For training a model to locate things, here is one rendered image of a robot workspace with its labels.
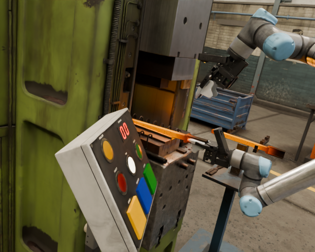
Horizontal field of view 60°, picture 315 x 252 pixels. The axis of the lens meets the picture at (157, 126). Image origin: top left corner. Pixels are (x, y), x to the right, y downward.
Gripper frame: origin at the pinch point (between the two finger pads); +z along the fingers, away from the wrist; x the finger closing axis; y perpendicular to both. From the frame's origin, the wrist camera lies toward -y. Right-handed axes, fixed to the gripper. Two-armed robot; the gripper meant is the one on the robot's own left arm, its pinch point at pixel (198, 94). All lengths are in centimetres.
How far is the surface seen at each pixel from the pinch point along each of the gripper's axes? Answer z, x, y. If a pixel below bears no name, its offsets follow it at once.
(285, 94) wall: 92, 791, -13
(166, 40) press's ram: -8.2, -3.2, -22.1
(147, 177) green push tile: 18.1, -32.9, 13.0
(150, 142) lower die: 32.4, 1.8, -4.1
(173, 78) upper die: 3.3, 3.4, -13.3
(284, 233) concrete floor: 90, 145, 99
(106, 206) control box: 12, -57, 16
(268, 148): 16, 58, 34
